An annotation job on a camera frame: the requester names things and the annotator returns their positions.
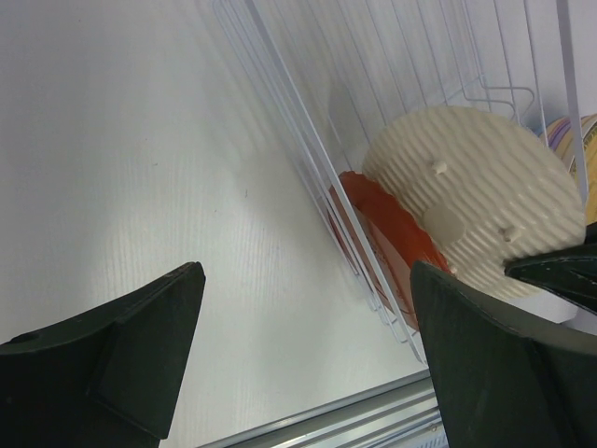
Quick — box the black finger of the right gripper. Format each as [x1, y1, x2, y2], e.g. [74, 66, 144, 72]
[505, 243, 596, 313]

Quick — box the light orange plate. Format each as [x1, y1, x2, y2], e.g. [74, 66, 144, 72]
[547, 117, 573, 159]

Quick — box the dark red plate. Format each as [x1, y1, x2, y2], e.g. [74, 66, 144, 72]
[340, 171, 451, 331]

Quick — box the clear wire dish rack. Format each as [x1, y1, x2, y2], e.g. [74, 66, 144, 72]
[214, 1, 562, 357]

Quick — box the white plate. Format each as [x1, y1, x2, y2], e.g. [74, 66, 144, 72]
[555, 118, 575, 172]

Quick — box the olive gold plate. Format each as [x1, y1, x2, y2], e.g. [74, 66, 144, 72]
[582, 114, 596, 225]

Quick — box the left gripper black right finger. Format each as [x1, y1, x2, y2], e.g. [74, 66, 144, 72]
[410, 261, 596, 447]

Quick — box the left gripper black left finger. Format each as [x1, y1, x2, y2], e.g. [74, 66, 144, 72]
[1, 261, 205, 447]

